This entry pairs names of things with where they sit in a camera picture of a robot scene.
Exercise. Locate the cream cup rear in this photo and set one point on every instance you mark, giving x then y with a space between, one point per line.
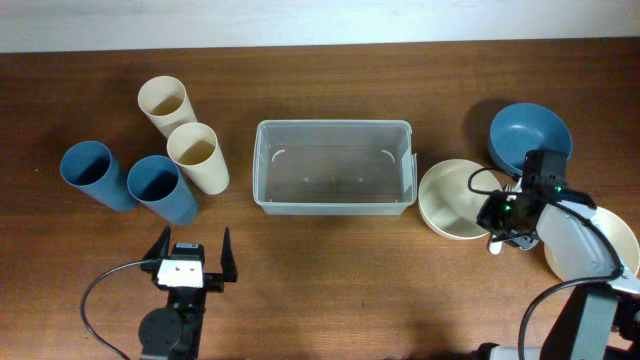
165 102

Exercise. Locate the clear plastic storage container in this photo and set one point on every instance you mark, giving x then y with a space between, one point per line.
334 167

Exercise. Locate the blue cup right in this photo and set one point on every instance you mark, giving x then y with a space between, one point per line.
157 182

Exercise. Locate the cream cup front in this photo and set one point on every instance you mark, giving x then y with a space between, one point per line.
194 147

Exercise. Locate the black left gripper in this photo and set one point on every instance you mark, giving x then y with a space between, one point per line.
215 281

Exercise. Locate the blue cup left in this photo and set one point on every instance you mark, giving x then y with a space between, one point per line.
90 167

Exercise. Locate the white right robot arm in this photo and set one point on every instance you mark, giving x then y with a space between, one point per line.
600 317

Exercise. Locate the blue bowl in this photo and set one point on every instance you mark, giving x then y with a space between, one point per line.
522 127

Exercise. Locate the cream bowl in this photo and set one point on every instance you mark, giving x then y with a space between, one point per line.
622 240
446 204

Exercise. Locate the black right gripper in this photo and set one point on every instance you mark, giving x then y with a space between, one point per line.
486 216

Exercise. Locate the blue cup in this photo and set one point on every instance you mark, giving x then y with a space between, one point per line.
157 182
90 167

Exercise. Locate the white plastic fork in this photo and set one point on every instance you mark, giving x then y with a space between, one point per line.
494 247

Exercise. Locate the cream cup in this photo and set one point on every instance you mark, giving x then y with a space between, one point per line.
194 147
165 102

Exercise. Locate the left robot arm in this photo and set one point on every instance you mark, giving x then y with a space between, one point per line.
174 330

